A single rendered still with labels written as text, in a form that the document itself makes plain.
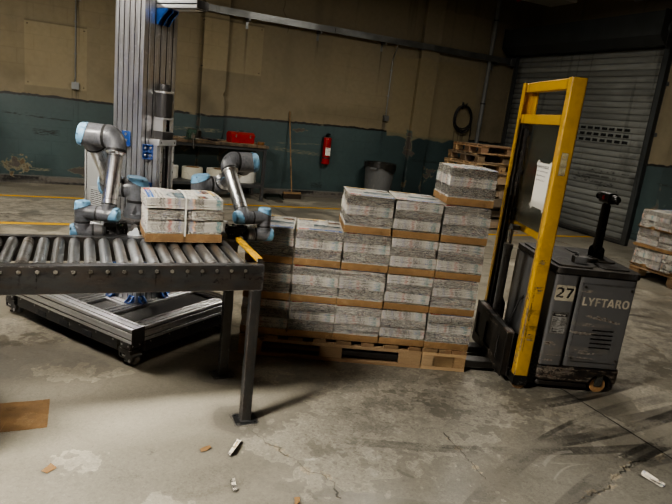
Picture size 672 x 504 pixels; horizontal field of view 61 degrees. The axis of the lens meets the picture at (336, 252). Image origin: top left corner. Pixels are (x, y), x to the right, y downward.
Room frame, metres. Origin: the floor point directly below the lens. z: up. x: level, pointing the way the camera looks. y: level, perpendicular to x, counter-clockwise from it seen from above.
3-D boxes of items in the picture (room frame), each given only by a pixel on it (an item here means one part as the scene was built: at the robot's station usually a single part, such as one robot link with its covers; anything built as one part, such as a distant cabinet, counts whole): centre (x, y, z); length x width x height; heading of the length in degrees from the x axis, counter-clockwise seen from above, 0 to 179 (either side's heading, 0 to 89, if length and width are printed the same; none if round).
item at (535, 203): (3.63, -1.20, 1.28); 0.57 x 0.01 x 0.65; 4
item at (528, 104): (3.96, -1.16, 0.97); 0.09 x 0.09 x 1.75; 4
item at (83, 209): (2.79, 1.26, 0.90); 0.11 x 0.08 x 0.11; 92
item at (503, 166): (9.93, -2.45, 0.65); 1.33 x 0.94 x 1.30; 119
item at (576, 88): (3.30, -1.20, 0.97); 0.09 x 0.09 x 1.75; 4
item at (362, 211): (3.56, -0.16, 0.95); 0.38 x 0.29 x 0.23; 5
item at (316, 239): (3.55, -0.02, 0.42); 1.17 x 0.39 x 0.83; 94
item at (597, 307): (3.66, -1.55, 0.40); 0.69 x 0.55 x 0.80; 4
